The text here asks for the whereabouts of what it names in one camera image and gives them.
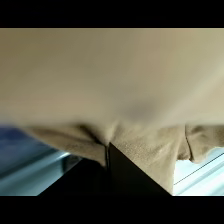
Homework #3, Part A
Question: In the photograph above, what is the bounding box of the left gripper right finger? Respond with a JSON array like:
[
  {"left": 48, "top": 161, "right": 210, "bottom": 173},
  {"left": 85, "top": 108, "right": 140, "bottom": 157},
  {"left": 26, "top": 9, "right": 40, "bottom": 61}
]
[{"left": 107, "top": 142, "right": 173, "bottom": 197}]

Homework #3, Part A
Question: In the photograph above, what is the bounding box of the brown garment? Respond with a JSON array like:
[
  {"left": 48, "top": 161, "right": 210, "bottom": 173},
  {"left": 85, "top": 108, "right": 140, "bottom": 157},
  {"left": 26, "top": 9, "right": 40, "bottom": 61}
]
[{"left": 0, "top": 27, "right": 224, "bottom": 196}]

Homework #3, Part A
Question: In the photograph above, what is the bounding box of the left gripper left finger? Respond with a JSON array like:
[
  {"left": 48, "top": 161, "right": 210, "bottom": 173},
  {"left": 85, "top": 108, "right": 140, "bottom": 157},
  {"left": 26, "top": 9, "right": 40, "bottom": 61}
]
[{"left": 39, "top": 157, "right": 109, "bottom": 197}]

